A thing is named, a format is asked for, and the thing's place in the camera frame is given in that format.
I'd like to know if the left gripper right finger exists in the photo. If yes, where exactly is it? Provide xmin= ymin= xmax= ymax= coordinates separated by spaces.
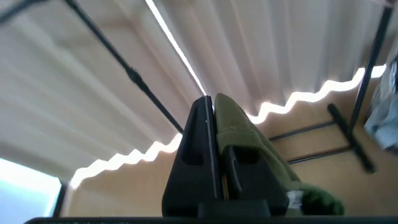
xmin=223 ymin=144 xmax=290 ymax=217

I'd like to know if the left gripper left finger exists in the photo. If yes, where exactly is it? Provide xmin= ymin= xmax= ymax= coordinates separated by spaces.
xmin=161 ymin=95 xmax=224 ymax=218

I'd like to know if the green printed shirt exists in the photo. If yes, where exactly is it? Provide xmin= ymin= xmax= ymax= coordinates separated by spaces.
xmin=213 ymin=92 xmax=346 ymax=217

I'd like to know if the black clothes rack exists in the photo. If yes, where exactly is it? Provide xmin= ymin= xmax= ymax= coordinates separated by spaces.
xmin=0 ymin=0 xmax=394 ymax=175

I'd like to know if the beige curtain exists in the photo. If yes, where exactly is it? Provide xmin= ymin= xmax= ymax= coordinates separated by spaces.
xmin=0 ymin=0 xmax=398 ymax=185

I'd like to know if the pale grey garment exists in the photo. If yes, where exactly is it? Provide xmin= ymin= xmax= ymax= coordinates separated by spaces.
xmin=363 ymin=52 xmax=398 ymax=151

